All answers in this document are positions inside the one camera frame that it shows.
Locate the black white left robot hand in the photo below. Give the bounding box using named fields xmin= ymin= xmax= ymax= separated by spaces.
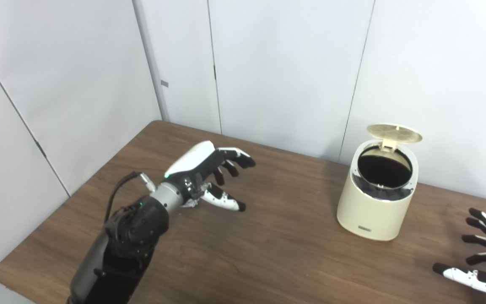
xmin=159 ymin=141 xmax=256 ymax=212

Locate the white paper ball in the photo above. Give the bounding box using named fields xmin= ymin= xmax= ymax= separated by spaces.
xmin=181 ymin=196 xmax=205 ymax=209

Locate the cream-colored cylindrical bin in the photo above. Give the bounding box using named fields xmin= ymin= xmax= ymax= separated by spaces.
xmin=337 ymin=139 xmax=419 ymax=242

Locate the cream round bin lid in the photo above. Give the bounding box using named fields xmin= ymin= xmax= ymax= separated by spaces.
xmin=367 ymin=123 xmax=423 ymax=152

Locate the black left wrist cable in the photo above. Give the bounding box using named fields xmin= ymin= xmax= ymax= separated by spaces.
xmin=104 ymin=171 xmax=157 ymax=224

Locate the gray wall corner post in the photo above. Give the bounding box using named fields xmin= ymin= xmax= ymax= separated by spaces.
xmin=132 ymin=0 xmax=170 ymax=123

